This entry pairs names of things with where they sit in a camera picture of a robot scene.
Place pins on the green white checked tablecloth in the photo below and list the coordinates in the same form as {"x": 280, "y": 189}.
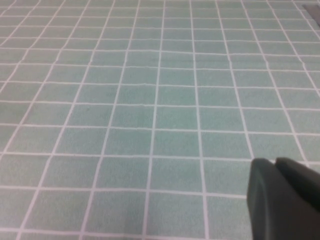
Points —
{"x": 125, "y": 100}

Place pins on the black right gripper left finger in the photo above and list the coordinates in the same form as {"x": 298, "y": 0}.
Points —
{"x": 270, "y": 207}

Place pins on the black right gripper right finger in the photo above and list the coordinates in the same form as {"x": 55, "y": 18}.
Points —
{"x": 302, "y": 182}

